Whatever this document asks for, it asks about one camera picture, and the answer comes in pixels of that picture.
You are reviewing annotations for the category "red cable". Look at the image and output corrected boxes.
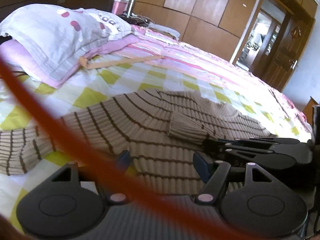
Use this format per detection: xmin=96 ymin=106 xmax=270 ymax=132
xmin=0 ymin=55 xmax=253 ymax=240

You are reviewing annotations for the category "beige brown striped knit sweater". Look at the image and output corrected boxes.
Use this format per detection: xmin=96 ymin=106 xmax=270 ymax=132
xmin=0 ymin=88 xmax=272 ymax=196

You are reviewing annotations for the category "pink striped quilt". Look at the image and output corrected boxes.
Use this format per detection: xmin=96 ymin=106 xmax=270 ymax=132
xmin=84 ymin=28 xmax=307 ymax=126

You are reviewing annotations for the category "brown wooden door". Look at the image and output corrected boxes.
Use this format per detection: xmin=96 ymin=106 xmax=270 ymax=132
xmin=262 ymin=17 xmax=315 ymax=92

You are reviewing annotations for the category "pink box on nightstand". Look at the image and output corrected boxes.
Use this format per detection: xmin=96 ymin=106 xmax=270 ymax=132
xmin=112 ymin=0 xmax=130 ymax=15

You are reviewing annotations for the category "wooden wardrobe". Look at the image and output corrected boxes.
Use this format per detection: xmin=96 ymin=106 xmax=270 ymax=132
xmin=134 ymin=0 xmax=319 ymax=61

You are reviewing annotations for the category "white printed pillow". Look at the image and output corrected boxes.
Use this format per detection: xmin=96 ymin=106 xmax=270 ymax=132
xmin=1 ymin=4 xmax=136 ymax=87

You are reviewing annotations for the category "silver cup on nightstand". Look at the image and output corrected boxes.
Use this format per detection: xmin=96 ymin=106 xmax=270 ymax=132
xmin=126 ymin=0 xmax=135 ymax=17

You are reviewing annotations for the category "checkered yellow white bedsheet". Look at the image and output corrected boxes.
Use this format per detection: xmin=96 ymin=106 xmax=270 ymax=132
xmin=1 ymin=58 xmax=311 ymax=232

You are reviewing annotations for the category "pink pillow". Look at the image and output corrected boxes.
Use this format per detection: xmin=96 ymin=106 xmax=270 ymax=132
xmin=0 ymin=39 xmax=83 ymax=88

